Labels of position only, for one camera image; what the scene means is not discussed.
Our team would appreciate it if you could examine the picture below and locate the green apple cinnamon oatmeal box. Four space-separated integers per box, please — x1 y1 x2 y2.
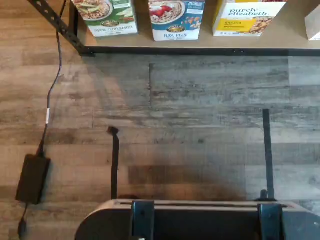
71 0 139 38

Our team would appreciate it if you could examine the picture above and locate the short black adapter cable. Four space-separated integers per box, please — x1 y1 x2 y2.
17 202 30 240

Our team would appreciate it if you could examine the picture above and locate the blue white flax oatmeal box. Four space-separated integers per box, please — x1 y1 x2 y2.
148 0 206 42

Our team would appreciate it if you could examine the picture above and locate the black power adapter brick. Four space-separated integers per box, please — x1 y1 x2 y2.
15 154 52 206

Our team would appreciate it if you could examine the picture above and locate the black power cable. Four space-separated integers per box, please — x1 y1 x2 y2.
37 0 68 157

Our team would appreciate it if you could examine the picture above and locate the black metal shelf unit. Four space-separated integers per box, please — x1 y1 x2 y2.
27 0 320 57

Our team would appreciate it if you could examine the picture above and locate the dark metal bracket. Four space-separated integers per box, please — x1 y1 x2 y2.
257 202 285 240
131 199 155 240

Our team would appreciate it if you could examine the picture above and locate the rounded grey base platform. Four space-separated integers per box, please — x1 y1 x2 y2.
74 198 320 240

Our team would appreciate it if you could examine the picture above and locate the white patterned-top box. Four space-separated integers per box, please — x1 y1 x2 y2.
304 6 320 42

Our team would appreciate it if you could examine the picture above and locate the yellow white granola box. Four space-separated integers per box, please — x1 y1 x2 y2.
212 0 287 38

